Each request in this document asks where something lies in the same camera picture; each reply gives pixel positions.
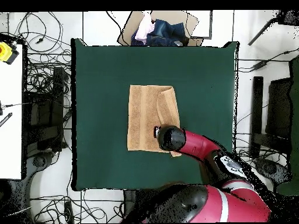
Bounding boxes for tan terry towel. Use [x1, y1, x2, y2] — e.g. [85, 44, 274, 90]
[127, 84, 182, 158]

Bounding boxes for dark green table cloth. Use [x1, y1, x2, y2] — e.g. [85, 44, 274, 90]
[71, 38, 239, 192]

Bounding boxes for blue jeans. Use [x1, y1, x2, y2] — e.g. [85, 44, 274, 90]
[130, 19, 190, 47]

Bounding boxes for pale pink garment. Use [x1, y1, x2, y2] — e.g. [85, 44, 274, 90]
[134, 12, 155, 44]

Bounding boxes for cardboard box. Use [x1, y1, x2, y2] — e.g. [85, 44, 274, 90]
[116, 10, 204, 47]

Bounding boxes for black power strip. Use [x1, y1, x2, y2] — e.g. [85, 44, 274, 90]
[64, 201, 74, 223]

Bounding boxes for green cloth covered stand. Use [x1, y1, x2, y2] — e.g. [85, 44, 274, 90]
[276, 54, 299, 195]

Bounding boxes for white desk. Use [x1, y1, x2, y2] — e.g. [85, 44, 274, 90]
[0, 44, 24, 180]

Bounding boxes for black label strip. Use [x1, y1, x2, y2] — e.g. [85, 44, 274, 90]
[0, 112, 13, 128]

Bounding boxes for yellow emergency stop button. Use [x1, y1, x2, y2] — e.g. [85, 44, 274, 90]
[0, 41, 20, 65]

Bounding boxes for black tripod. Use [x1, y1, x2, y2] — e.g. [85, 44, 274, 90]
[248, 9, 299, 46]

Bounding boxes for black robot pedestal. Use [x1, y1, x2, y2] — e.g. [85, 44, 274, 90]
[123, 189, 138, 221]

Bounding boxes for black metal frame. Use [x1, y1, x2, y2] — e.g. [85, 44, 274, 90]
[24, 66, 71, 153]
[248, 76, 293, 159]

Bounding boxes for black power adapter with cable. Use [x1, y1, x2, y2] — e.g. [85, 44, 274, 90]
[238, 47, 299, 72]

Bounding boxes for black cable tangle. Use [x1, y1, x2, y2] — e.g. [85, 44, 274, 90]
[8, 11, 72, 108]

